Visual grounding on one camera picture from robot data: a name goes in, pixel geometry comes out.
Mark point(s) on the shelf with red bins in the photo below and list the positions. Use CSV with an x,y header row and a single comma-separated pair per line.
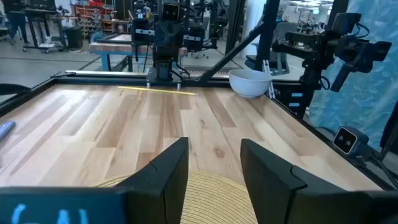
x,y
93,12

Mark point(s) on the black aluminium table frame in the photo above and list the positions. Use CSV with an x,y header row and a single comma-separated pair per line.
x,y
93,80

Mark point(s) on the table-level camera box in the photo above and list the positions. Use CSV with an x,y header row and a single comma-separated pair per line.
x,y
345,140

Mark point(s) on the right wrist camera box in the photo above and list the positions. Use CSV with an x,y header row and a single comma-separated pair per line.
x,y
170,12

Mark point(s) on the wooden workbench blue legs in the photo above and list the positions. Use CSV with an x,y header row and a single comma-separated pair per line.
x,y
118,48

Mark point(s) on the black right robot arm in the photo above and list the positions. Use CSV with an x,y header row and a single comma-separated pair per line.
x,y
164,70

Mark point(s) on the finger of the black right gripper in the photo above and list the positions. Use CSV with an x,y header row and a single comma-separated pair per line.
x,y
140,25
195,43

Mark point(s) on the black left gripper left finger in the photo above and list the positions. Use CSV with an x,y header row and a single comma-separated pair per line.
x,y
161,186

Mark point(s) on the person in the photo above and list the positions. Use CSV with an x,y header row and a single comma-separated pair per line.
x,y
15,21

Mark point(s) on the black trash bin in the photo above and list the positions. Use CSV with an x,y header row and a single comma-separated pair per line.
x,y
74,38

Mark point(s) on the black control box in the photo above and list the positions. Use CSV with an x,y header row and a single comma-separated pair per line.
x,y
286,96

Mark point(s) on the pale wooden chopstick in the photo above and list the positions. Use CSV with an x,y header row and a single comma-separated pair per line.
x,y
155,90

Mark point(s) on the white plastic bracket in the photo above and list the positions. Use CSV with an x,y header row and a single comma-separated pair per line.
x,y
266,67

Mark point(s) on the white ribbed bowl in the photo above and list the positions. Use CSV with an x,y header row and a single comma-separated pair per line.
x,y
248,84

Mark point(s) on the round woven straw placemat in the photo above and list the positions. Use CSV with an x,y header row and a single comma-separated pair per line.
x,y
211,199

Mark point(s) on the black overhead support frame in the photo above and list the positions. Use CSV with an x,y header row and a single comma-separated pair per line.
x,y
267,31

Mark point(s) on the black rolling cart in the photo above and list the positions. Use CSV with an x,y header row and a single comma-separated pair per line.
x,y
34,14

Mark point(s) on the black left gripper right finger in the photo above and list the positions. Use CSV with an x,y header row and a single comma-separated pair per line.
x,y
270,186

